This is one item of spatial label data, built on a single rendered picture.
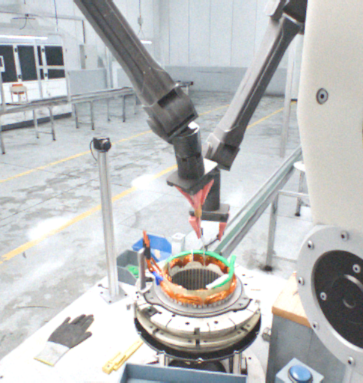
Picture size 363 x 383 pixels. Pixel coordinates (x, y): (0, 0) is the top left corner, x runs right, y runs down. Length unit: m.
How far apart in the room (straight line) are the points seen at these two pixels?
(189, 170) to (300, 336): 0.51
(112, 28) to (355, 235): 0.48
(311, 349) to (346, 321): 0.61
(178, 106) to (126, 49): 0.13
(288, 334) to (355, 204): 0.70
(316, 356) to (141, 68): 0.78
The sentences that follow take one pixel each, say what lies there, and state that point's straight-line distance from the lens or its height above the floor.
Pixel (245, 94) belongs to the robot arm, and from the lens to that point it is 0.91.
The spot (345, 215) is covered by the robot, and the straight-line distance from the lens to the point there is 0.37.
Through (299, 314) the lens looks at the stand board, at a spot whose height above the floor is 1.07.
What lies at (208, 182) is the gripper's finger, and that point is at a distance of 0.79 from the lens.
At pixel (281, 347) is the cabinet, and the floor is 0.95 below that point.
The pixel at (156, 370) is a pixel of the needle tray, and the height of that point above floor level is 1.05.
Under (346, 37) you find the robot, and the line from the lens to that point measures 0.32.
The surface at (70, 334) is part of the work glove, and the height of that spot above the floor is 0.80.
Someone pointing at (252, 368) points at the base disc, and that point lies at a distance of 1.19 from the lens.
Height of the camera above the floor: 1.65
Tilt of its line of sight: 21 degrees down
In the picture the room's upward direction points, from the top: straight up
